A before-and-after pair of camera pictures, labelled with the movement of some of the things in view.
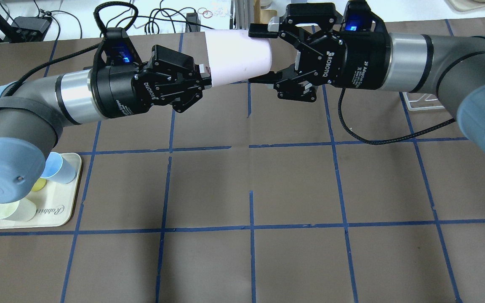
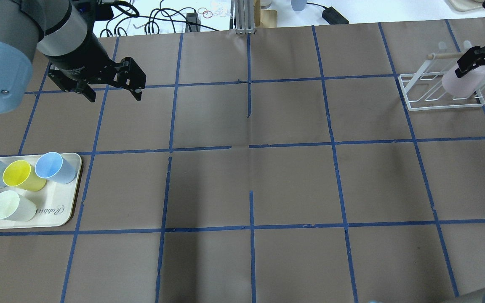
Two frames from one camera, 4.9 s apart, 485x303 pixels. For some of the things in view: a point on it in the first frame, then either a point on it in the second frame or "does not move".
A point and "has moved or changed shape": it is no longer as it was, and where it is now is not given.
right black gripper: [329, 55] -> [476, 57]
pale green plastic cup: [23, 210] does not move
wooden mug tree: [262, 16] does not move
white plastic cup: [234, 57] has moved or changed shape
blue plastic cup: [56, 168] does not move
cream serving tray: [53, 204] does not move
